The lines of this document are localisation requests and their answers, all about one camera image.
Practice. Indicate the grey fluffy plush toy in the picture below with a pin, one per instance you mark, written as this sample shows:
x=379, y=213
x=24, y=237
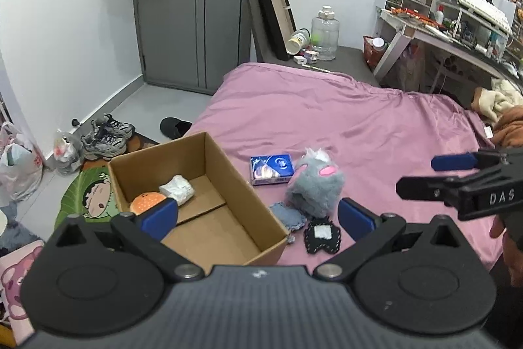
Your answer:
x=315, y=188

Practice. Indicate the black long flat box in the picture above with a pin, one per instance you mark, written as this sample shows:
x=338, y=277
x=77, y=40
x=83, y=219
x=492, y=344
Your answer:
x=279, y=25

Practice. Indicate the black felt patch white label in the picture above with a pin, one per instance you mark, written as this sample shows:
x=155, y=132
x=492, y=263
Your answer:
x=322, y=234

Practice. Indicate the grey door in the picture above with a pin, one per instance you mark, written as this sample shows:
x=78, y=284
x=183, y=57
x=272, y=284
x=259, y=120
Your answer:
x=191, y=44

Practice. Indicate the pink bed sheet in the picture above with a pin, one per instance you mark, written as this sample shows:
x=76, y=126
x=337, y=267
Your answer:
x=375, y=136

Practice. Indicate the blue tissue packet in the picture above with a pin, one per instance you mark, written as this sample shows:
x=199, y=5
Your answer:
x=271, y=169

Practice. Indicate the pink bear cushion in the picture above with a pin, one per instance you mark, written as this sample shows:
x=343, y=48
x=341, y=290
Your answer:
x=14, y=268

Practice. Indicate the black slipper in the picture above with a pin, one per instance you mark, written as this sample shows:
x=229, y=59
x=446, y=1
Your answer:
x=174, y=128

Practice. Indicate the white plastic shopping bag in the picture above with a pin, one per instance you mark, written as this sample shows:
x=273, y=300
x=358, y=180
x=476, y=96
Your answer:
x=21, y=164

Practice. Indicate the white keyboard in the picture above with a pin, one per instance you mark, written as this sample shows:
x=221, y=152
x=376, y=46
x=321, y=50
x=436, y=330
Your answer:
x=488, y=11

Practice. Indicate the white cup container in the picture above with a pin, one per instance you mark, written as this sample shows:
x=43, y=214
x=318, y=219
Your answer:
x=297, y=41

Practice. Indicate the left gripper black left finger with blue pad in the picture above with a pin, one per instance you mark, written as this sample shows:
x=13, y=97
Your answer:
x=141, y=235

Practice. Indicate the red storage bin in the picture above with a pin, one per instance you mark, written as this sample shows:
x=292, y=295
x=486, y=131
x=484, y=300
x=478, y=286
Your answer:
x=373, y=50

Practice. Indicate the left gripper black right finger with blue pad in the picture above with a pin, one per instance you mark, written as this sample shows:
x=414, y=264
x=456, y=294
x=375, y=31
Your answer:
x=374, y=236

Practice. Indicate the grey sneakers pair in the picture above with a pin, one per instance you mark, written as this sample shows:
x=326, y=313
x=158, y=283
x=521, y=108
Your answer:
x=108, y=138

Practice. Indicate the person's right hand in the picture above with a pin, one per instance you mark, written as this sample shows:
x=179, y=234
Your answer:
x=512, y=256

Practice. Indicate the white crumpled soft bundle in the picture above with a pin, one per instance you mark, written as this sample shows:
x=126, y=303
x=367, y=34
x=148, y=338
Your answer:
x=178, y=188

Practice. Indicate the blue knitted cloth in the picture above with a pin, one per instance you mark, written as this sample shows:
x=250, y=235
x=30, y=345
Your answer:
x=290, y=217

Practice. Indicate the white desk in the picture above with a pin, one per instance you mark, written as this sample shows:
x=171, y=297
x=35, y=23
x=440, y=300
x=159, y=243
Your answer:
x=407, y=32

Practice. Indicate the brown cardboard box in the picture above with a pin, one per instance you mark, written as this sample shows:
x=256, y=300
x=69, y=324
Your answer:
x=224, y=223

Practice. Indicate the clear plastic water jug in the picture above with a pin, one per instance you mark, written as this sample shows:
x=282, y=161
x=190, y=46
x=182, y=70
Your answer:
x=325, y=31

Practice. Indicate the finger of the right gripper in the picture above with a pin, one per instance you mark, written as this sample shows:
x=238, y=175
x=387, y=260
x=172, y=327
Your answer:
x=445, y=189
x=480, y=159

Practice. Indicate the orange burger plush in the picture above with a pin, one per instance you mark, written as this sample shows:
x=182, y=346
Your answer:
x=145, y=202

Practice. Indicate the beige brown plush blanket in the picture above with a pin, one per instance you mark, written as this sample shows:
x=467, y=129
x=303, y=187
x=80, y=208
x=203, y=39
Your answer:
x=501, y=110

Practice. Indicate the green cartoon floor mat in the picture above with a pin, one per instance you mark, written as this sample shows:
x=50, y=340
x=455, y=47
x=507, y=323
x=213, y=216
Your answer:
x=90, y=196

